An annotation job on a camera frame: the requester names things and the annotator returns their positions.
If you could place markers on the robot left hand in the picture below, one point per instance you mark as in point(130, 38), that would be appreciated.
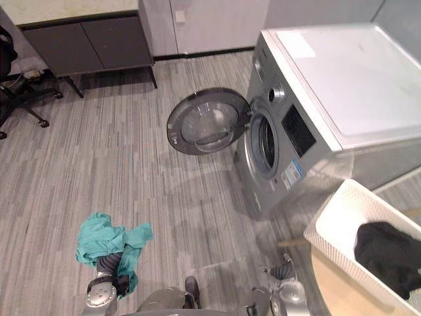
point(110, 262)

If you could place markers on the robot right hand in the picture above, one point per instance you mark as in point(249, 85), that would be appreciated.
point(283, 272)

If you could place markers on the teal cloth garment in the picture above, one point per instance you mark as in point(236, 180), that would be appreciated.
point(98, 237)

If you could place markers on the white plastic laundry basket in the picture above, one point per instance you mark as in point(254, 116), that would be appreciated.
point(338, 214)

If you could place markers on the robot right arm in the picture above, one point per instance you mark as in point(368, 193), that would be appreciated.
point(289, 294)

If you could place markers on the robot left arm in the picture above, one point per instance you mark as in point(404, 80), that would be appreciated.
point(100, 294)

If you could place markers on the black clothes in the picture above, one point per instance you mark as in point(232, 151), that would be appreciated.
point(385, 250)

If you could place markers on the round washing machine door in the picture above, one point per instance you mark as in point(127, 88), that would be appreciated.
point(184, 131)

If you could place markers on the silver front-load washing machine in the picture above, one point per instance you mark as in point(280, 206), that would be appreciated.
point(329, 98)

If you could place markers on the light wooden stand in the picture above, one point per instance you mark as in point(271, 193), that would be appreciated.
point(335, 293)

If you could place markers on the blue white energy label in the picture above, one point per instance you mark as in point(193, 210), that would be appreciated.
point(292, 173)

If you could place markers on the black office chair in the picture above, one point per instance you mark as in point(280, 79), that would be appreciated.
point(19, 95)

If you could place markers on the dark grey sideboard cabinet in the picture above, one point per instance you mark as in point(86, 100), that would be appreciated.
point(89, 46)

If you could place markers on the white wall socket plate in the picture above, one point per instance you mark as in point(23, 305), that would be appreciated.
point(180, 16)

